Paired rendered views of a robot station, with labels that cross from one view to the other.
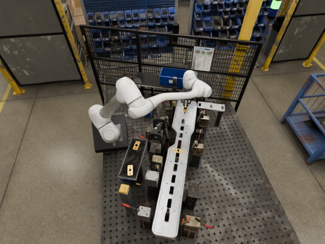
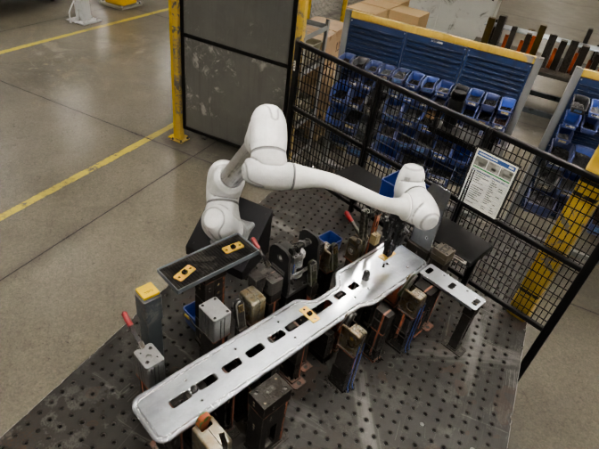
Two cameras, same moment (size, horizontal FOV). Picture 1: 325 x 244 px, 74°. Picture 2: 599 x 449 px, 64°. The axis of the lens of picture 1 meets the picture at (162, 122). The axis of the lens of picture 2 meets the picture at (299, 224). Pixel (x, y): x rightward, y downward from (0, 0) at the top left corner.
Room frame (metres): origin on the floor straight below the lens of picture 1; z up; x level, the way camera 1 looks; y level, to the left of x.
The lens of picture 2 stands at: (-0.12, -0.72, 2.41)
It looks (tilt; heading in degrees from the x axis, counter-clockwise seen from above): 37 degrees down; 30
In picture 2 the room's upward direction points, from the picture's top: 9 degrees clockwise
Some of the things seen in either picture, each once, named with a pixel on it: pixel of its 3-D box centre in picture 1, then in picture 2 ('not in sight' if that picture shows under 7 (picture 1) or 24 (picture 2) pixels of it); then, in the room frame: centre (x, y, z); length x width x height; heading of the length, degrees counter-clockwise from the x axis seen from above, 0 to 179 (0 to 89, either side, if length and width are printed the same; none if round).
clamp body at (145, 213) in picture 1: (145, 218); (151, 387); (0.50, 0.13, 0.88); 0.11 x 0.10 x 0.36; 79
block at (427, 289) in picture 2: (201, 120); (417, 308); (1.54, -0.43, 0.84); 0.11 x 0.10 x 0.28; 79
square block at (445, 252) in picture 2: (198, 104); (433, 276); (1.75, -0.41, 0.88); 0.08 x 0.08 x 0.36; 79
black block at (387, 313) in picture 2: (197, 139); (378, 334); (1.28, -0.36, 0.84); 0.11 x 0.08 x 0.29; 79
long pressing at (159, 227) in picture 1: (178, 153); (307, 319); (1.02, -0.15, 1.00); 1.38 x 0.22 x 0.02; 169
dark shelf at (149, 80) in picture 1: (172, 83); (406, 209); (1.97, -0.12, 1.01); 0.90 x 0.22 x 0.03; 79
